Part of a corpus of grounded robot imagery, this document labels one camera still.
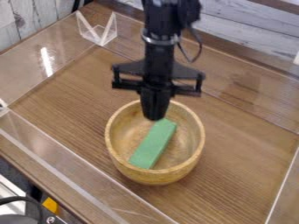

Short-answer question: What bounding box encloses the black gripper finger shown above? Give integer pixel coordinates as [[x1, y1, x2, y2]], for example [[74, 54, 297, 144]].
[[140, 87, 156, 120], [156, 89, 172, 120]]

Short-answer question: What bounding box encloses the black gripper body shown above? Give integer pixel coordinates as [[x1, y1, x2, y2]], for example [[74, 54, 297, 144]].
[[112, 44, 204, 98]]

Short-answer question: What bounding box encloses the green rectangular block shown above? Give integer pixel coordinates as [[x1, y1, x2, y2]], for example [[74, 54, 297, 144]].
[[128, 119, 177, 169]]

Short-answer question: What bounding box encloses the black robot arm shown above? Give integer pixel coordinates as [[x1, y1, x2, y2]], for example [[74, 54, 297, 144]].
[[112, 0, 205, 121]]

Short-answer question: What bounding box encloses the brown wooden bowl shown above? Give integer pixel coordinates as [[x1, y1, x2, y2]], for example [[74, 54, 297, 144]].
[[104, 101, 205, 186]]

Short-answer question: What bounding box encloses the yellow and black device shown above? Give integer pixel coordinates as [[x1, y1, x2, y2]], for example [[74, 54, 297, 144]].
[[24, 199, 78, 224]]

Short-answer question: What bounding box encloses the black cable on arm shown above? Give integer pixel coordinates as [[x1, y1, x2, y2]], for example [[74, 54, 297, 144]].
[[176, 27, 204, 64]]

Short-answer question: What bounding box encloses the clear acrylic corner bracket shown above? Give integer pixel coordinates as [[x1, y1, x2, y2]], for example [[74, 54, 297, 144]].
[[74, 11, 117, 46]]

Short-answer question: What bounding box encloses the clear acrylic tray wall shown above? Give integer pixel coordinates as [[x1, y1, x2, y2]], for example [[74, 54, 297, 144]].
[[0, 105, 178, 224]]

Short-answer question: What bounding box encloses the black cable bottom left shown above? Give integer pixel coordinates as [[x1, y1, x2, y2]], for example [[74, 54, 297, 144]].
[[0, 197, 42, 224]]

